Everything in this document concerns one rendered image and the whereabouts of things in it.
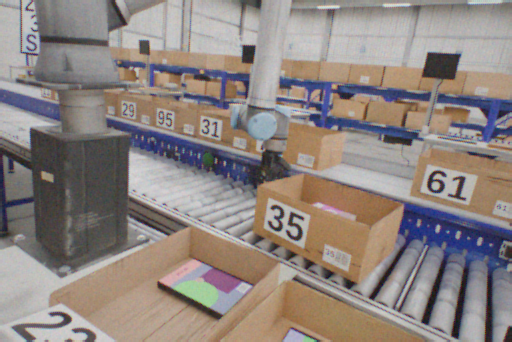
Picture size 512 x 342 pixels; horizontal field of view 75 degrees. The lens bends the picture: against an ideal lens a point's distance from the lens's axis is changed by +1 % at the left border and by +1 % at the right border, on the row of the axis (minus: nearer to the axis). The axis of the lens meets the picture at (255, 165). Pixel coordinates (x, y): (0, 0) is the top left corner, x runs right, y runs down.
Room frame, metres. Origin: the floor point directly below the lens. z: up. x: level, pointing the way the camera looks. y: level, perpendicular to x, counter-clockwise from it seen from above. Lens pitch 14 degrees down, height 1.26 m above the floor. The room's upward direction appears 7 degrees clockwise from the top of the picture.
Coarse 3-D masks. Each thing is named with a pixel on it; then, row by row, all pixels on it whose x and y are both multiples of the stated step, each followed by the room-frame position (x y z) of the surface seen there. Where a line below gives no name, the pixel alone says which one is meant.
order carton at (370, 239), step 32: (288, 192) 1.20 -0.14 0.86; (320, 192) 1.22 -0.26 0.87; (352, 192) 1.14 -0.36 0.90; (256, 224) 1.04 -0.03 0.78; (320, 224) 0.89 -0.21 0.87; (352, 224) 0.83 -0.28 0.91; (384, 224) 0.88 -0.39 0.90; (320, 256) 0.88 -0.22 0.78; (352, 256) 0.82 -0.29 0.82; (384, 256) 0.95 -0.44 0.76
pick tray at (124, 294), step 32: (128, 256) 0.65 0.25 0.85; (160, 256) 0.74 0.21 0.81; (192, 256) 0.82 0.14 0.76; (224, 256) 0.78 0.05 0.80; (256, 256) 0.73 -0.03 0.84; (64, 288) 0.52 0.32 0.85; (96, 288) 0.58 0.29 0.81; (128, 288) 0.65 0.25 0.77; (256, 288) 0.59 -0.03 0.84; (96, 320) 0.55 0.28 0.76; (128, 320) 0.56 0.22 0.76; (160, 320) 0.57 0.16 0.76; (192, 320) 0.58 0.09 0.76; (224, 320) 0.49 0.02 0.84
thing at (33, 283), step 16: (0, 256) 0.74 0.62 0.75; (16, 256) 0.75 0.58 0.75; (0, 272) 0.68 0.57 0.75; (16, 272) 0.69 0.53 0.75; (32, 272) 0.69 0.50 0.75; (48, 272) 0.70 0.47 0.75; (80, 272) 0.71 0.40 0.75; (0, 288) 0.63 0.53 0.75; (16, 288) 0.63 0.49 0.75; (32, 288) 0.64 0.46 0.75; (48, 288) 0.64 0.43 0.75; (0, 304) 0.58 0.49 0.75; (16, 304) 0.58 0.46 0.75; (32, 304) 0.59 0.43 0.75; (48, 304) 0.59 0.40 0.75; (0, 320) 0.54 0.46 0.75; (0, 336) 0.50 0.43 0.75
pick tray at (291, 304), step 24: (288, 288) 0.63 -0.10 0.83; (264, 312) 0.56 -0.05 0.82; (288, 312) 0.62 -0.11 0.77; (312, 312) 0.60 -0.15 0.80; (336, 312) 0.57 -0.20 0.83; (360, 312) 0.55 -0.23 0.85; (240, 336) 0.49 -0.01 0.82; (264, 336) 0.56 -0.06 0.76; (336, 336) 0.57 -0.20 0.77; (360, 336) 0.55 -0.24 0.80; (384, 336) 0.53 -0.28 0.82; (408, 336) 0.51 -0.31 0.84
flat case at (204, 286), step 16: (176, 272) 0.71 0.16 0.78; (192, 272) 0.72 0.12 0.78; (208, 272) 0.72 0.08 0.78; (224, 272) 0.73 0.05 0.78; (176, 288) 0.65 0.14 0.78; (192, 288) 0.65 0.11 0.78; (208, 288) 0.66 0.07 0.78; (224, 288) 0.67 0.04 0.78; (240, 288) 0.67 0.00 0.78; (192, 304) 0.62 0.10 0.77; (208, 304) 0.61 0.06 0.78; (224, 304) 0.61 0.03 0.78
